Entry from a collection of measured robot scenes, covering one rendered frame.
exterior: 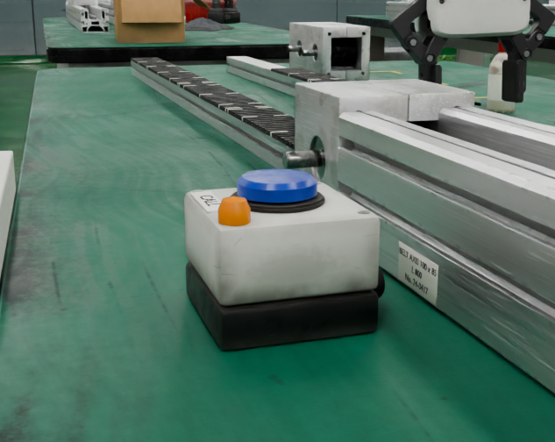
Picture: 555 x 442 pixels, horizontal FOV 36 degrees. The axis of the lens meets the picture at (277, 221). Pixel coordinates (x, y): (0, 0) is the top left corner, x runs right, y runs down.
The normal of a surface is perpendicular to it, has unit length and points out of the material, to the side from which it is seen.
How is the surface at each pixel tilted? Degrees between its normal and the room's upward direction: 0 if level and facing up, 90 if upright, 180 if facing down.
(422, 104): 90
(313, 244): 90
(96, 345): 0
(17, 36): 90
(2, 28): 90
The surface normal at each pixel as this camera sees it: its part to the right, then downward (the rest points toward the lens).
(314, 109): -0.95, 0.08
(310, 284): 0.30, 0.25
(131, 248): 0.00, -0.96
